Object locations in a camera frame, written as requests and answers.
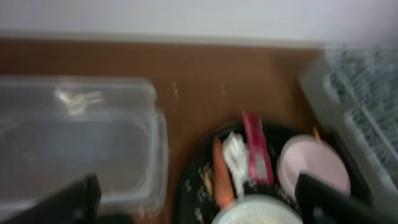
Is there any wooden chopstick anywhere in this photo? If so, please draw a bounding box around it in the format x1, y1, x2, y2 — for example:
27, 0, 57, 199
313, 126, 322, 141

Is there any grey dishwasher rack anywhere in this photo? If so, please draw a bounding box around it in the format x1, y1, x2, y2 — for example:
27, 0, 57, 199
300, 45, 397, 215

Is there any grey bowl with rice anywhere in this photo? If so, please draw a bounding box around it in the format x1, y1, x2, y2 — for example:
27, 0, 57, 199
212, 194, 303, 224

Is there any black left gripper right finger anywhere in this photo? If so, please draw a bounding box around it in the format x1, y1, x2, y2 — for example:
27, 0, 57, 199
295, 174, 397, 224

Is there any red snack wrapper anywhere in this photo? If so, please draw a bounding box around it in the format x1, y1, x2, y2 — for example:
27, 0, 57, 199
243, 112, 274, 187

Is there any crumpled white tissue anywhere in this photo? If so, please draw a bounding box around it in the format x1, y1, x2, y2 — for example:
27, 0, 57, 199
223, 132, 249, 200

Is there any orange carrot piece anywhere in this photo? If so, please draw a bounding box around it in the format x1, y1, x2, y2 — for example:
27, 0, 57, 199
213, 138, 234, 208

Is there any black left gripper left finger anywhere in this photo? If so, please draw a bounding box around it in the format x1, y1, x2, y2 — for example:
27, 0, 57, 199
1, 174, 101, 224

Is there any pink bowl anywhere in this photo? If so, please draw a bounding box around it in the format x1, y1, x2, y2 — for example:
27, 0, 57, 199
277, 135, 351, 201

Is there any clear plastic bin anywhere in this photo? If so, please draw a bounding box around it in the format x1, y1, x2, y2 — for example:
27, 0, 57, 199
1, 76, 169, 218

